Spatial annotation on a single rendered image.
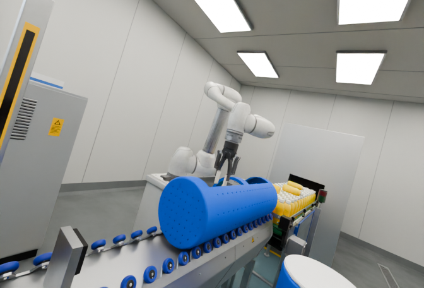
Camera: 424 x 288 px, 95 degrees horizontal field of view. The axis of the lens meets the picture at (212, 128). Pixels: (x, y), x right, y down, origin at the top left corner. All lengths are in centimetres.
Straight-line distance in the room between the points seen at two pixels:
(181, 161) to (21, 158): 118
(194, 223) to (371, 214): 531
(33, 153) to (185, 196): 144
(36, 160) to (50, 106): 44
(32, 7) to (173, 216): 86
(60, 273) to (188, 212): 42
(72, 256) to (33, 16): 68
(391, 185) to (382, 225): 88
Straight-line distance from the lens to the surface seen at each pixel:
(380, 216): 593
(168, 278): 85
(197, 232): 85
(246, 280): 182
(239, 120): 98
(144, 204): 167
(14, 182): 209
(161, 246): 98
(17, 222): 225
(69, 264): 66
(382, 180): 588
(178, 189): 89
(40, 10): 86
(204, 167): 159
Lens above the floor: 143
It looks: 2 degrees up
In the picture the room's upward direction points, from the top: 16 degrees clockwise
